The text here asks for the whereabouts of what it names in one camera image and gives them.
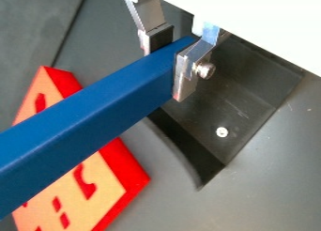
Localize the red shape-sorting board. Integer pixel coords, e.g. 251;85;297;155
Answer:
12;66;151;231

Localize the blue rectangular block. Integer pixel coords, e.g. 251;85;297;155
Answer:
0;37;194;220

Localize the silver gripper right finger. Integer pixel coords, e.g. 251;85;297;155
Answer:
172;20;231;101

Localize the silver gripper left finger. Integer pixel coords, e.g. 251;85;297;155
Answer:
124;0;174;55

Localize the black curved fixture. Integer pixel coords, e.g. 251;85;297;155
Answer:
148;36;303;188

